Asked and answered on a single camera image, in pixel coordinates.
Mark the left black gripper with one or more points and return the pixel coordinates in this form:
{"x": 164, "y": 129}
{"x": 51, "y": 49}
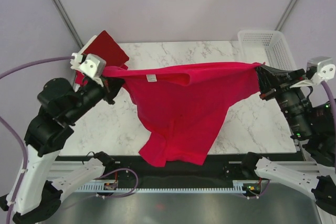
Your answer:
{"x": 112, "y": 86}

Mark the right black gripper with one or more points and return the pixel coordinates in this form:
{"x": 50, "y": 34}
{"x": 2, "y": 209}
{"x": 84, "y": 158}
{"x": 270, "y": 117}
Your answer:
{"x": 268, "y": 78}

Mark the bright red t shirt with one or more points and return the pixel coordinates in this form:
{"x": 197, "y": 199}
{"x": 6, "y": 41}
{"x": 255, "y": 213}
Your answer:
{"x": 184, "y": 107}

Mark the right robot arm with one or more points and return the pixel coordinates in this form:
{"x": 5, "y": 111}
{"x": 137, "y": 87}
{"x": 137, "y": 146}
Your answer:
{"x": 314, "y": 125}

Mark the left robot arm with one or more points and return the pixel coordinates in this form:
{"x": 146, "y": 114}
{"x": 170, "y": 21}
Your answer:
{"x": 34, "y": 198}

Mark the white plastic basket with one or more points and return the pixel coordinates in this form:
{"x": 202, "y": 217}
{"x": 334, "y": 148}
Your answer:
{"x": 265, "y": 46}

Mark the red folded shirt bottom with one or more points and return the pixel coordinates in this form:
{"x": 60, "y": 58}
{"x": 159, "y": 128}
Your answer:
{"x": 78, "y": 78}

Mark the dark red folded shirt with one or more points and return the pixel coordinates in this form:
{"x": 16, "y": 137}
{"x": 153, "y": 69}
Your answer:
{"x": 106, "y": 48}

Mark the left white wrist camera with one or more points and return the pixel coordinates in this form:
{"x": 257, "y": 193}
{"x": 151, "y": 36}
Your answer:
{"x": 78, "y": 59}

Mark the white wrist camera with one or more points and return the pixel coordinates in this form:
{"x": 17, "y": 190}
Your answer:
{"x": 318, "y": 69}
{"x": 78, "y": 59}

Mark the right aluminium frame post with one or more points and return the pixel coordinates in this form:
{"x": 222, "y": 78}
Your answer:
{"x": 292, "y": 1}

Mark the aluminium frame post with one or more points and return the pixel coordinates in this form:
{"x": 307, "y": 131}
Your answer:
{"x": 66, "y": 19}
{"x": 292, "y": 1}

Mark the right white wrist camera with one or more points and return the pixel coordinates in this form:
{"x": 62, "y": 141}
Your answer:
{"x": 318, "y": 69}

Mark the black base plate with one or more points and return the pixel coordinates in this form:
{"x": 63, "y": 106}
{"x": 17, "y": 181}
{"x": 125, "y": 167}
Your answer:
{"x": 217, "y": 170}

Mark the white slotted cable duct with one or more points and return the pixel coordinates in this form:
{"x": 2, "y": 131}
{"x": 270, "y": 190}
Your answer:
{"x": 101, "y": 187}

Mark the left aluminium frame post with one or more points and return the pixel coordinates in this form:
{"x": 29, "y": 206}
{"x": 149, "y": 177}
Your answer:
{"x": 66, "y": 19}

